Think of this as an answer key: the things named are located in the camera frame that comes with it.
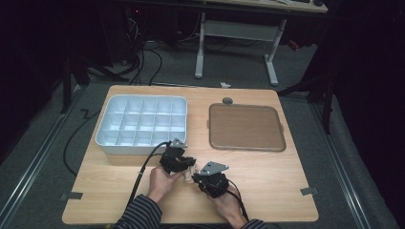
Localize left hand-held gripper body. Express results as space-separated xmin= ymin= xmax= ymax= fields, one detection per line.
xmin=159 ymin=137 xmax=189 ymax=175

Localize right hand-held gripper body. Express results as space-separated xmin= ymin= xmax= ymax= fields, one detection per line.
xmin=194 ymin=160 xmax=230 ymax=199

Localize person's left hand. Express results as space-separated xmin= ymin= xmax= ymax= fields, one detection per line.
xmin=146 ymin=164 xmax=186 ymax=205

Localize person's right hand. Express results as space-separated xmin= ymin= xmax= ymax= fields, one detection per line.
xmin=208 ymin=184 xmax=250 ymax=229

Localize white divided storage box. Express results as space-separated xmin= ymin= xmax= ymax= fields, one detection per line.
xmin=95 ymin=94 xmax=188 ymax=156

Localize brown wooden tray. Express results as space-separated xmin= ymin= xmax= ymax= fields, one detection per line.
xmin=207 ymin=102 xmax=287 ymax=153

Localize grey tape strip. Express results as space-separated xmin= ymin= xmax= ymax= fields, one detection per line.
xmin=300 ymin=186 xmax=319 ymax=197
xmin=59 ymin=191 xmax=84 ymax=201

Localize black metal stand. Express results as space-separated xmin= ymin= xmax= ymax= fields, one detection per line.
xmin=277 ymin=63 xmax=337 ymax=135
xmin=59 ymin=53 xmax=130 ymax=115

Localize desk with white legs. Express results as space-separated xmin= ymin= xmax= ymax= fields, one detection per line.
xmin=194 ymin=0 xmax=329 ymax=87

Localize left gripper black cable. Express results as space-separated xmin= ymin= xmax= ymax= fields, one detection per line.
xmin=124 ymin=140 xmax=173 ymax=211

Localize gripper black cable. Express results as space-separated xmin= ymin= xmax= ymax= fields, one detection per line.
xmin=124 ymin=140 xmax=173 ymax=211
xmin=226 ymin=178 xmax=252 ymax=222

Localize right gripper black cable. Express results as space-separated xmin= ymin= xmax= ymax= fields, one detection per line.
xmin=226 ymin=178 xmax=252 ymax=222

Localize black floor cable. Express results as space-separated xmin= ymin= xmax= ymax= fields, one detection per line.
xmin=62 ymin=108 xmax=103 ymax=177

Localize bundle of black cables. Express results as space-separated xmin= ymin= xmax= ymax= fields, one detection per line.
xmin=125 ymin=15 xmax=163 ymax=87

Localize metal floor rail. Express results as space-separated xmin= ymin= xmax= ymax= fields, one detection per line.
xmin=0 ymin=85 xmax=88 ymax=225
xmin=309 ymin=103 xmax=373 ymax=229

